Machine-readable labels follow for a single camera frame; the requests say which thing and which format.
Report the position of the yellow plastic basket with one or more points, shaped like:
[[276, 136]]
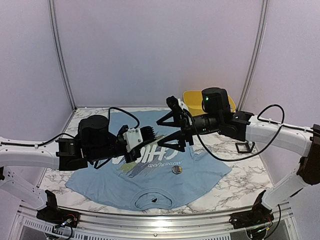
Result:
[[197, 102]]

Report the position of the round blue gold brooch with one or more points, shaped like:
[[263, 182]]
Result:
[[177, 169]]

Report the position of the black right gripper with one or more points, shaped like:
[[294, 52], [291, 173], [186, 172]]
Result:
[[186, 130]]

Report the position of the light blue printed t-shirt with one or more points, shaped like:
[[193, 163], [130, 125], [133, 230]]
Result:
[[148, 182]]

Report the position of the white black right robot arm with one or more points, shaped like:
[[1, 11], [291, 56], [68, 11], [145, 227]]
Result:
[[245, 126]]

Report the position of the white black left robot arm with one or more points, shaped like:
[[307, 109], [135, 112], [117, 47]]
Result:
[[92, 143]]

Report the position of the black display case right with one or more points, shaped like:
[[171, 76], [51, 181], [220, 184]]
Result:
[[245, 147]]

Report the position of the aluminium frame post left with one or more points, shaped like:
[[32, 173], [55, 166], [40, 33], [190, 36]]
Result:
[[52, 12]]

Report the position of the aluminium frame post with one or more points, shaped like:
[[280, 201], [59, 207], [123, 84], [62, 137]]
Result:
[[52, 12], [260, 34]]

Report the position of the aluminium frame post right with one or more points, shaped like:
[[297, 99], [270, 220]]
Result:
[[260, 34]]

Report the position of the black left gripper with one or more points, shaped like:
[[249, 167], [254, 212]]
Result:
[[136, 153]]

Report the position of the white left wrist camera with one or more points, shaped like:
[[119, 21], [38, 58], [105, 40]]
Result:
[[137, 138]]

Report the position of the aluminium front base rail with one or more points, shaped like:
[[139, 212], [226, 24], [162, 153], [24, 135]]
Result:
[[117, 226]]

